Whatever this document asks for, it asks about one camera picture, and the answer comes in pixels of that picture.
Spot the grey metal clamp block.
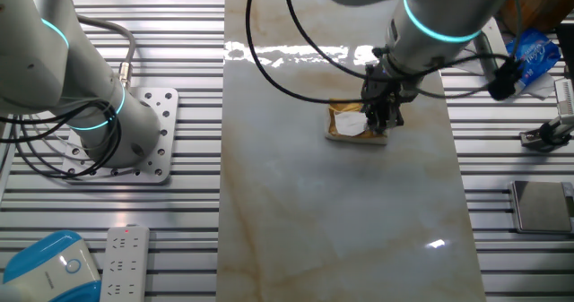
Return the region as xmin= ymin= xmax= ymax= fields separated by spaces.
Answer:
xmin=518 ymin=113 xmax=574 ymax=154

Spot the black cable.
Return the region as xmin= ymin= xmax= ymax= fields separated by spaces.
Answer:
xmin=245 ymin=0 xmax=512 ymax=105
xmin=0 ymin=98 xmax=123 ymax=180

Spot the blue tissue pack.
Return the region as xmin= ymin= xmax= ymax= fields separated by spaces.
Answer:
xmin=505 ymin=27 xmax=562 ymax=95

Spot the thick grey cable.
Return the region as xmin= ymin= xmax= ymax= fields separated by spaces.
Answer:
xmin=76 ymin=14 xmax=137 ymax=91

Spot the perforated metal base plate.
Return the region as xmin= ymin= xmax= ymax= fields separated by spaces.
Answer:
xmin=60 ymin=86 xmax=179 ymax=186

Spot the white power strip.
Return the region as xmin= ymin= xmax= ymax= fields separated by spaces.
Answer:
xmin=99 ymin=224 xmax=151 ymax=302

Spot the crumpled white tissue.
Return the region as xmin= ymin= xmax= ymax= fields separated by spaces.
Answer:
xmin=515 ymin=71 xmax=557 ymax=100

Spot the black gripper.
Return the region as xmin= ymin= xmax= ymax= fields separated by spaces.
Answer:
xmin=361 ymin=62 xmax=421 ymax=135

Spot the square grey metal plate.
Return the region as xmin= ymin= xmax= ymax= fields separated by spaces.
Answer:
xmin=509 ymin=179 xmax=574 ymax=235

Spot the white paper napkin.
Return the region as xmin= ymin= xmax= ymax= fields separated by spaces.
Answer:
xmin=334 ymin=110 xmax=370 ymax=137

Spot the brown cardboard box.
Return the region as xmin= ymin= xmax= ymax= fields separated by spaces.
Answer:
xmin=497 ymin=0 xmax=569 ymax=33

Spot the blue and white device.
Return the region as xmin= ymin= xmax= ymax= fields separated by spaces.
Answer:
xmin=0 ymin=229 xmax=102 ymax=302

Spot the gold tissue pack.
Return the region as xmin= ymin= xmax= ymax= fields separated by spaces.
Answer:
xmin=325 ymin=98 xmax=391 ymax=146

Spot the silver finned camera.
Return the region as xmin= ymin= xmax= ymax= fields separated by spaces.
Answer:
xmin=553 ymin=77 xmax=574 ymax=117

